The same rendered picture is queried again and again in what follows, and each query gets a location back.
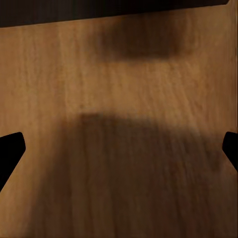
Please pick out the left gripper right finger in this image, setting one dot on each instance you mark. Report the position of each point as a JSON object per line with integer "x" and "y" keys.
{"x": 230, "y": 148}

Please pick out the cabinet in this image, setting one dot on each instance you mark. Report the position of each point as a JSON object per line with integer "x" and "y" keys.
{"x": 30, "y": 12}

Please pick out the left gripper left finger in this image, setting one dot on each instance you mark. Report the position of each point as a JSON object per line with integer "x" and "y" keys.
{"x": 12, "y": 148}

